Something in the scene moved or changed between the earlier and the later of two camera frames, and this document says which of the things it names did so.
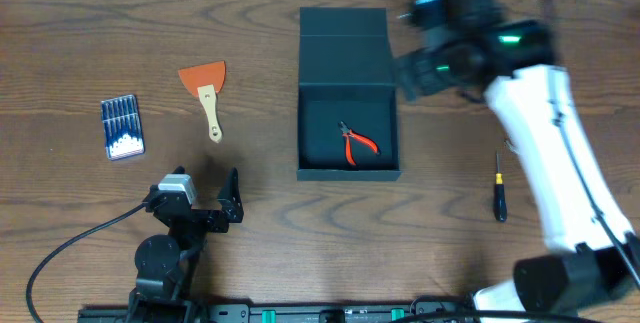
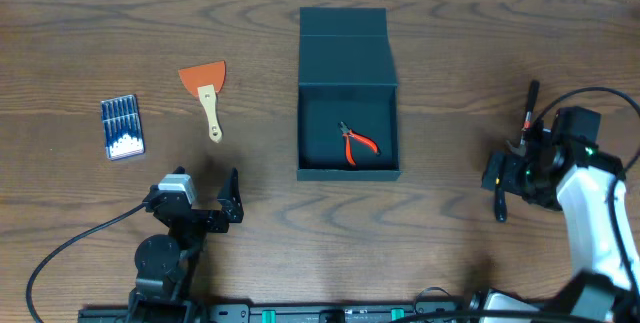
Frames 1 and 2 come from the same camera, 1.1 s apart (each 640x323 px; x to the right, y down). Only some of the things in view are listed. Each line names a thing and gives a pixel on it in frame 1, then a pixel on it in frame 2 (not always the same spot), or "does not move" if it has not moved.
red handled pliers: (349, 135) does not move
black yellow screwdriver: (500, 194) does not move
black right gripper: (436, 58) to (514, 164)
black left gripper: (201, 218) does not move
